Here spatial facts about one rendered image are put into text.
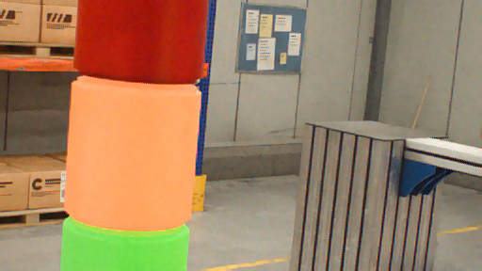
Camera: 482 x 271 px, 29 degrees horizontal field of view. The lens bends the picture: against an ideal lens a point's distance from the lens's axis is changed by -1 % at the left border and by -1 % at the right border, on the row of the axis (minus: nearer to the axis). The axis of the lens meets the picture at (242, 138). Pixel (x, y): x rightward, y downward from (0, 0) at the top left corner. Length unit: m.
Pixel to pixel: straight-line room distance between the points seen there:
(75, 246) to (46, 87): 10.18
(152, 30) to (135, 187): 0.06
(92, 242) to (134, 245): 0.02
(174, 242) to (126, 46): 0.08
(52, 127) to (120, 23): 10.31
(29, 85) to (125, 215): 10.09
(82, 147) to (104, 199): 0.02
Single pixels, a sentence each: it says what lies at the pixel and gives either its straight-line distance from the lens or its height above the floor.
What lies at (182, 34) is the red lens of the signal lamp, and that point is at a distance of 0.34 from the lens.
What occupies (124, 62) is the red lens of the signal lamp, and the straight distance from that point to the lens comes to 0.34.
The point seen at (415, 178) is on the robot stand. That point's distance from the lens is 2.14.
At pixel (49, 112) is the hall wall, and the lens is 10.60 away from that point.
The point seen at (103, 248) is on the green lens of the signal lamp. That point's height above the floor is 2.21.
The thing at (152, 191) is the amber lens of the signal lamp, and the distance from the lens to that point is 0.35.
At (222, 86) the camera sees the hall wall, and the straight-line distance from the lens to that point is 12.01.
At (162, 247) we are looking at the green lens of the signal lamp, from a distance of 0.35.
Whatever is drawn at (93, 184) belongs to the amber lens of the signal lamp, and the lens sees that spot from 0.35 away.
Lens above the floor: 2.30
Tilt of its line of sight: 8 degrees down
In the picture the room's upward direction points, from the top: 5 degrees clockwise
